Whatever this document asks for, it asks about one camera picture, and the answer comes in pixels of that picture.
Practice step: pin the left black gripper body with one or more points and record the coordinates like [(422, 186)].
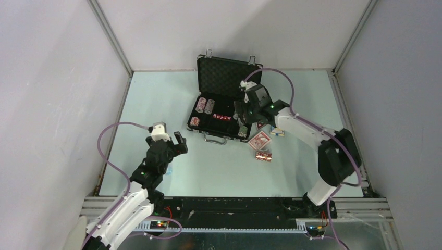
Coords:
[(171, 152)]

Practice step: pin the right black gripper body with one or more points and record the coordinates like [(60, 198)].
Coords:
[(250, 112)]

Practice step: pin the black poker set case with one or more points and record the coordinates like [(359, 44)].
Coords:
[(219, 79)]

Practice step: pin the red white chip stack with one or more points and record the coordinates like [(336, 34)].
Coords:
[(264, 156), (195, 121)]

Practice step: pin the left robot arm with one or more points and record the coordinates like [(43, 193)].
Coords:
[(141, 198)]

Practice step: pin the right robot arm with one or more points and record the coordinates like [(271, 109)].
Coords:
[(338, 156)]

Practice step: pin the white green chip stack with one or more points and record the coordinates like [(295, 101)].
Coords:
[(243, 130)]

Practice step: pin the blue playing card box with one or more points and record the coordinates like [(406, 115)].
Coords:
[(276, 131)]

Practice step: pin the row of red dice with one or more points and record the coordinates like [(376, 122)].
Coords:
[(221, 117)]

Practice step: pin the red playing card deck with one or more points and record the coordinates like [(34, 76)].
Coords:
[(259, 141)]

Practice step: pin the pink white chip stack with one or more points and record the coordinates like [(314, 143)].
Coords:
[(201, 103)]

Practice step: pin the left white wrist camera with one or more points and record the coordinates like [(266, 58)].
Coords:
[(158, 132)]

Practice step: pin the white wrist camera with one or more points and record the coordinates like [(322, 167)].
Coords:
[(158, 132), (247, 85)]

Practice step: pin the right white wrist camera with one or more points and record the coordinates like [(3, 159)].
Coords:
[(247, 85)]

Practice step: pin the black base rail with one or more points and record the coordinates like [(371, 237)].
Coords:
[(242, 212)]

